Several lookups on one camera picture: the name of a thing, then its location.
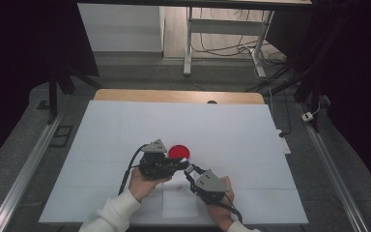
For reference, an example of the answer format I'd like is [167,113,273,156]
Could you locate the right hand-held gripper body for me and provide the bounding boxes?
[191,169,230,206]

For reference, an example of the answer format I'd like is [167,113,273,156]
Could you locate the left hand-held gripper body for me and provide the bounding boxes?
[138,138,177,181]

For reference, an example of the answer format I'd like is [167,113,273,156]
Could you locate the small white stamp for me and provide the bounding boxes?
[181,157,194,172]

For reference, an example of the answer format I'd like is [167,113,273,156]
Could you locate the round red ink pad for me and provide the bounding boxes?
[168,144,191,160]

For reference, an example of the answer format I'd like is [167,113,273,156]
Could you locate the person's left hand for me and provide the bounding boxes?
[128,166,172,203]

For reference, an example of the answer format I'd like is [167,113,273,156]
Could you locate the person's right hand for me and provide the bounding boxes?
[207,175,236,232]

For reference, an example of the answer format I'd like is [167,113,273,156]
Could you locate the white paper sheet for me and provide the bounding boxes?
[161,175,209,218]

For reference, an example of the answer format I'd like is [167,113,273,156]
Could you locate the large white table cover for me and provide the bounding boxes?
[38,100,309,225]

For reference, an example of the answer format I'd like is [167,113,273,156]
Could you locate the white plug adapter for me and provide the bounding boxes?
[301,102,322,123]

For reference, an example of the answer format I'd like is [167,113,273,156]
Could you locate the black tripod stand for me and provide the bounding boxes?
[46,64,102,125]
[245,15,352,133]

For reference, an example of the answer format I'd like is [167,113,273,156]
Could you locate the dark curtain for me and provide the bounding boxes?
[267,0,371,201]
[0,0,100,175]

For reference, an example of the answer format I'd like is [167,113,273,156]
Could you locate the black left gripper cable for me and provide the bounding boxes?
[118,143,149,196]

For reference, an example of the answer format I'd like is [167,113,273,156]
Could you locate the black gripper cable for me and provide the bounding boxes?
[118,143,149,196]
[221,192,243,224]

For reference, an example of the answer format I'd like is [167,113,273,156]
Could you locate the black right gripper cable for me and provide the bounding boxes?
[221,192,243,224]

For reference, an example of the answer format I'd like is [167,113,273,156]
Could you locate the black floor frame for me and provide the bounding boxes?
[49,125,74,149]

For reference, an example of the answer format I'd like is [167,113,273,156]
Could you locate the black power cable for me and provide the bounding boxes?
[269,88,293,138]

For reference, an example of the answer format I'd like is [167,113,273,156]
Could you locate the aluminium rail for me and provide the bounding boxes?
[298,102,370,232]
[0,110,66,232]

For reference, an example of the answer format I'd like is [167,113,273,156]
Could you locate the black floor cable tangle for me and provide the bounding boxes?
[191,8,288,66]

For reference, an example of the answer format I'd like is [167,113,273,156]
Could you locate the white wall panel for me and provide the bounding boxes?
[77,3,165,53]

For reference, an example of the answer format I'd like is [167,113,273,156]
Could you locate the white desk frame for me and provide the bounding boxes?
[183,6,275,79]

